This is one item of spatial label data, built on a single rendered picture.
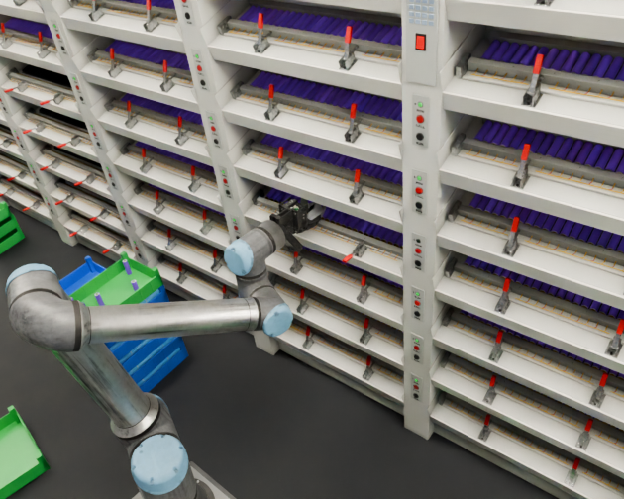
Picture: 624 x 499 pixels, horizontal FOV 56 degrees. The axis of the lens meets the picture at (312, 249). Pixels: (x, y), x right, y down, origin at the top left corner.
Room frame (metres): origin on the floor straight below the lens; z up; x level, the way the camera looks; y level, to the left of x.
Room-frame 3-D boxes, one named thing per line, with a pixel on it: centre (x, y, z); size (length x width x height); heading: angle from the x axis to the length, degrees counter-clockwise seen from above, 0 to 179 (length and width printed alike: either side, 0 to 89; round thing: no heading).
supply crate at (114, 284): (1.62, 0.73, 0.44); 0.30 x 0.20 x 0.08; 138
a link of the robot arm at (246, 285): (1.26, 0.18, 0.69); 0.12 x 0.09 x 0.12; 23
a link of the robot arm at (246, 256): (1.28, 0.17, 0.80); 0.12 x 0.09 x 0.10; 137
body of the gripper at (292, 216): (1.41, 0.06, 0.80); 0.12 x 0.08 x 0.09; 137
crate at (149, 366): (1.62, 0.73, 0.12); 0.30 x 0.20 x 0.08; 138
